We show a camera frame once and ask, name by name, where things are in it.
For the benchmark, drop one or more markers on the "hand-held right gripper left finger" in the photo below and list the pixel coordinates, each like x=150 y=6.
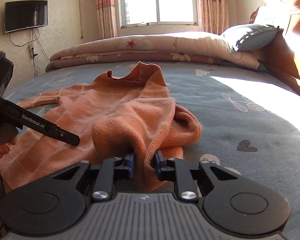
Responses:
x=130 y=166

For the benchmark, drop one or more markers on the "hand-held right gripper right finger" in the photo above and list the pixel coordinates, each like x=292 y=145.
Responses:
x=160 y=166

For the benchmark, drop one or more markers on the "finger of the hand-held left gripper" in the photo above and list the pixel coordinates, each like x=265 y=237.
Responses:
x=65 y=137

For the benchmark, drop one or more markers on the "orange knit sweater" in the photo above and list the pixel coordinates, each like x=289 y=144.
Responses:
x=102 y=110

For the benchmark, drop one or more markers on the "person's left hand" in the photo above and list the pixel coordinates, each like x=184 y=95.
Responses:
x=0 y=155

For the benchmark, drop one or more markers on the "pink floral quilt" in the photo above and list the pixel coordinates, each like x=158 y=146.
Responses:
x=152 y=42

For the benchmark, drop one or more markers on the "pink patterned curtain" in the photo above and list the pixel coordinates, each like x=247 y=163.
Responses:
x=212 y=5
x=105 y=7

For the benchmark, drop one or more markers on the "grey-blue pillow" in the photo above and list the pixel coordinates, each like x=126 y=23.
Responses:
x=252 y=37

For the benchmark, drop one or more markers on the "window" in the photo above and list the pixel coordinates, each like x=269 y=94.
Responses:
x=160 y=2

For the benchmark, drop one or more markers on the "wooden headboard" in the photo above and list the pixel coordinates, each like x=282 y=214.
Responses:
x=297 y=42

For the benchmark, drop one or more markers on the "white wall power strip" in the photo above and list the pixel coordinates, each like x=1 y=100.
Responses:
x=32 y=51

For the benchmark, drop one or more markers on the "black wall television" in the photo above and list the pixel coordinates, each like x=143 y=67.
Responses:
x=26 y=16

